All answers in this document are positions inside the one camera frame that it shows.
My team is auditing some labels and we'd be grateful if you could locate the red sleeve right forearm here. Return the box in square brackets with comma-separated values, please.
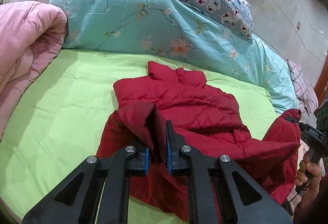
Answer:
[293, 175, 328, 223]

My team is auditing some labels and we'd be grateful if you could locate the green bed sheet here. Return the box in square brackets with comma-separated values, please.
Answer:
[0, 49, 282, 224]

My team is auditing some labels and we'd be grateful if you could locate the pink folded quilt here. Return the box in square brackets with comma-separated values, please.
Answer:
[1, 1, 67, 132]

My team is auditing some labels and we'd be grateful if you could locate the teal floral duvet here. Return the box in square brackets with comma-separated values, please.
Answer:
[49, 0, 299, 113]

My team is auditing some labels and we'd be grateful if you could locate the person's right hand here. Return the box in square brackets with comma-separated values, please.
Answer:
[295, 151, 322, 200]

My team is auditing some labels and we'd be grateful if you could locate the red quilted puffer jacket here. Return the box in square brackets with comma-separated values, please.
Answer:
[97, 61, 301, 221]

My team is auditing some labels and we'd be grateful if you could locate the pink plaid pillow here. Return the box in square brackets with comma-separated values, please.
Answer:
[287, 59, 319, 116]

